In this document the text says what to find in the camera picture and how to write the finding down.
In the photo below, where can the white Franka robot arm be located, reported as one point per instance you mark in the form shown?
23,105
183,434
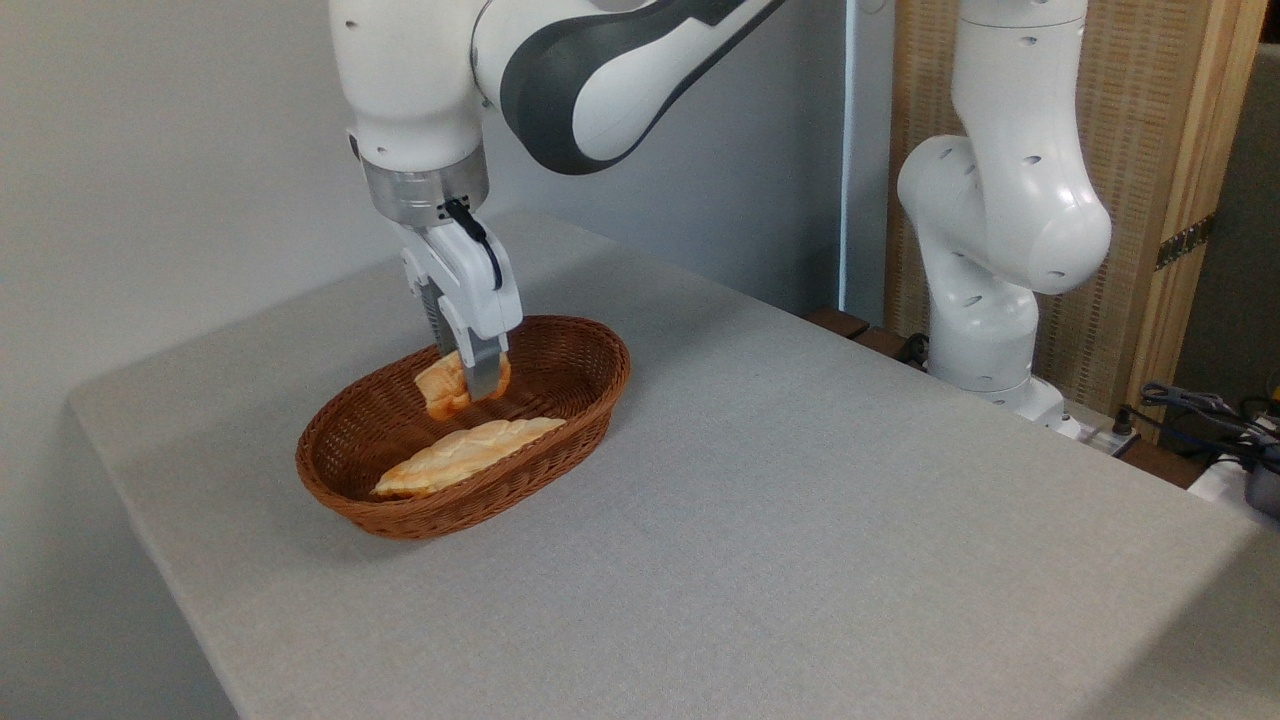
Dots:
1000,200

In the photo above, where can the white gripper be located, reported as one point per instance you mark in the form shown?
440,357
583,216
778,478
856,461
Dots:
470,275

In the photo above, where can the long braided bread loaf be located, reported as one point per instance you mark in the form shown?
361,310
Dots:
460,455

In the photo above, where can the brown wicker oval basket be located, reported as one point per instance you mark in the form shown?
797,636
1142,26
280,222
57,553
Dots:
560,370

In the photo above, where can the round flower-shaped bread bun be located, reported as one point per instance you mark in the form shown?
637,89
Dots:
442,390

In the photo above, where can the woven screen with wooden frame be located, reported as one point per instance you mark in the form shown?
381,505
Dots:
1150,150

